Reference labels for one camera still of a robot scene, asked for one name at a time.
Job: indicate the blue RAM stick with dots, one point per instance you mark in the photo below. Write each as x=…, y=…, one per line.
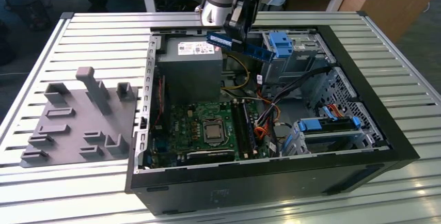
x=260, y=50

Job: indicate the black RAM slot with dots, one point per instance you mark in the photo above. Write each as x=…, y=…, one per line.
x=239, y=126

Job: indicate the metal drive cage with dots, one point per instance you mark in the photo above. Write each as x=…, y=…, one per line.
x=293, y=66

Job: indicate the black table corner cap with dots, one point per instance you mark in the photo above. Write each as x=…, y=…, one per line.
x=362, y=13
x=66, y=15

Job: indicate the grey power supply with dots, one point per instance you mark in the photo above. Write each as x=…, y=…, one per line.
x=189, y=79

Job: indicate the wooden cabinet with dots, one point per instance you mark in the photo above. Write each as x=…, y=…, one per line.
x=396, y=2

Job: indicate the CPU socket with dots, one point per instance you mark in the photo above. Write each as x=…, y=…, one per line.
x=213, y=121

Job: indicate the green motherboard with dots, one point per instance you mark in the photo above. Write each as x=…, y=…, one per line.
x=183, y=120

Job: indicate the hard disk in blue carrier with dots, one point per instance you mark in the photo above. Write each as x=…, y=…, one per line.
x=312, y=125

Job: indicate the silver CPU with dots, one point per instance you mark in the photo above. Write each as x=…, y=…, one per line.
x=213, y=131

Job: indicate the metal disk bay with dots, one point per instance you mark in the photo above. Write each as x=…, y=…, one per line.
x=370, y=137

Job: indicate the grey parts rack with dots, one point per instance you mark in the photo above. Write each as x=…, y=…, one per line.
x=86, y=120

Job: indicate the black metal PC case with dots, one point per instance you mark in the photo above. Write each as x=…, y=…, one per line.
x=241, y=188

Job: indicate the blue plastic drive bracket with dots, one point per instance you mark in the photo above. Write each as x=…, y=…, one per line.
x=281, y=42

